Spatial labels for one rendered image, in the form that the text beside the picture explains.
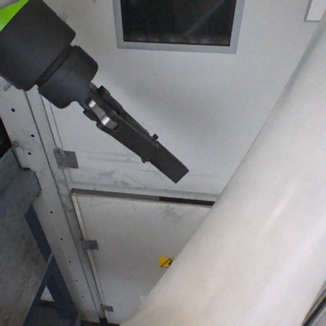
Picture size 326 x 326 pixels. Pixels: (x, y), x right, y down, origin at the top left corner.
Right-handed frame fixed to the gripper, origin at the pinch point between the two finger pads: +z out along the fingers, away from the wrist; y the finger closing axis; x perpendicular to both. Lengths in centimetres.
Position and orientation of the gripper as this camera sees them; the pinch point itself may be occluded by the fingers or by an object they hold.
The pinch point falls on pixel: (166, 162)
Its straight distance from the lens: 46.7
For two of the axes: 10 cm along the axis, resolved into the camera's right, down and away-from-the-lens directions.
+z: 6.7, 5.7, 4.8
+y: 2.5, 4.3, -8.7
